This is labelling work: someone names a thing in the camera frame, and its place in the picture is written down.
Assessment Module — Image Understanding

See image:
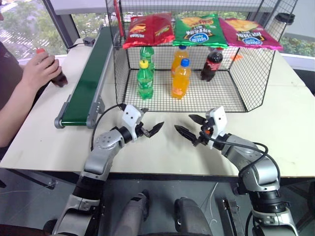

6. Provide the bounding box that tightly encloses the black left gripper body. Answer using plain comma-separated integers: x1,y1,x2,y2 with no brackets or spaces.
134,121,152,139

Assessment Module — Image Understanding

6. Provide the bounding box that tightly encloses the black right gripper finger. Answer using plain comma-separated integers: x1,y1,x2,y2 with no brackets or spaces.
174,125,201,148
188,114,207,125

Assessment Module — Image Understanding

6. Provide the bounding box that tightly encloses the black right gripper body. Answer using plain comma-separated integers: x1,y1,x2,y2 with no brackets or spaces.
197,118,214,146

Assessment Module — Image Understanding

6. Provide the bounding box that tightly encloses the cola bottle red cap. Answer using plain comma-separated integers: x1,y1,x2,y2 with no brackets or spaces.
200,46,225,83
36,48,68,88

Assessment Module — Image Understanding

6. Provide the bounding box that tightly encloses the green conveyor belt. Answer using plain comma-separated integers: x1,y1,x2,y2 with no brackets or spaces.
54,24,117,129

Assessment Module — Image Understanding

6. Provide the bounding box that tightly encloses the person's right hand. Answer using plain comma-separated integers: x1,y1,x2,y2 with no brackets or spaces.
20,52,61,93

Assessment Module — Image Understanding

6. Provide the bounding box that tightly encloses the green soda bottle yellow cap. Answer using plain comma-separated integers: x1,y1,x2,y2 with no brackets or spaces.
136,59,155,100

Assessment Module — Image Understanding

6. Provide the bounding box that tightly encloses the orange soda bottle blue cap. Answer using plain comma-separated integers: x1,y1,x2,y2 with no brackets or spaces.
171,58,192,100
171,45,190,75

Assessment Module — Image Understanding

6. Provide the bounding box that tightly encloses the red chips bag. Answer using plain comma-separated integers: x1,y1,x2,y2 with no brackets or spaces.
122,12,176,49

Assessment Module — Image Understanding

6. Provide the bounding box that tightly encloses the green chips bag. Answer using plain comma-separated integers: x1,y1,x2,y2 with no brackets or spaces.
172,13,228,48

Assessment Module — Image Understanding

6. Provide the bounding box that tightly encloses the red hanging strip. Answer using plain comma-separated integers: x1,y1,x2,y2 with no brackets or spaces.
113,0,124,38

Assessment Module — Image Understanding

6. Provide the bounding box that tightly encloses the pink chips bag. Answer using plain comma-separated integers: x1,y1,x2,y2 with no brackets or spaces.
218,17,284,52

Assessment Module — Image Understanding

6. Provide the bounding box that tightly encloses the cup with black lid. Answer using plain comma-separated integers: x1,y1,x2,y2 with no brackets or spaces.
266,12,296,41

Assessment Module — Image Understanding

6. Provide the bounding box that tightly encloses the person's dark shirt torso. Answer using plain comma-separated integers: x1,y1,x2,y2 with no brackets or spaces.
0,41,25,110

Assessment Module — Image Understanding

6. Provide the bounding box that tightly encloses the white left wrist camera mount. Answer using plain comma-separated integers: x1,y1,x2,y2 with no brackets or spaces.
122,104,146,143

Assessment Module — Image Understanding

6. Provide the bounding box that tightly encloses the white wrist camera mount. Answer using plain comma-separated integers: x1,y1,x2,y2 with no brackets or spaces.
205,106,227,150
122,104,146,143

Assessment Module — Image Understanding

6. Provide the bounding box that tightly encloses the wire mesh basket shelf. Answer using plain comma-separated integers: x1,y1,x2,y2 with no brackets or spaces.
105,0,300,113

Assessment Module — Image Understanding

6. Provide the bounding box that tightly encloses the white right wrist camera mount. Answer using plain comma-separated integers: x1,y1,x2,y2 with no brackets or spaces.
205,106,227,150

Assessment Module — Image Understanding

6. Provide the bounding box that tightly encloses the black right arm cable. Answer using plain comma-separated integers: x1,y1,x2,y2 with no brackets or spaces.
206,136,270,178

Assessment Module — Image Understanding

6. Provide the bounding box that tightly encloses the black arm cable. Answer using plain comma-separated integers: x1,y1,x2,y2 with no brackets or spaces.
206,136,270,178
90,104,126,151

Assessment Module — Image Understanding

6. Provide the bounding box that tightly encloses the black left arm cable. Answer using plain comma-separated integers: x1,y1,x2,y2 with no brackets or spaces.
90,104,126,151

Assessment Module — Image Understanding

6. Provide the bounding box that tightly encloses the black power cord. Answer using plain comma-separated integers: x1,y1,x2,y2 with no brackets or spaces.
66,42,85,53

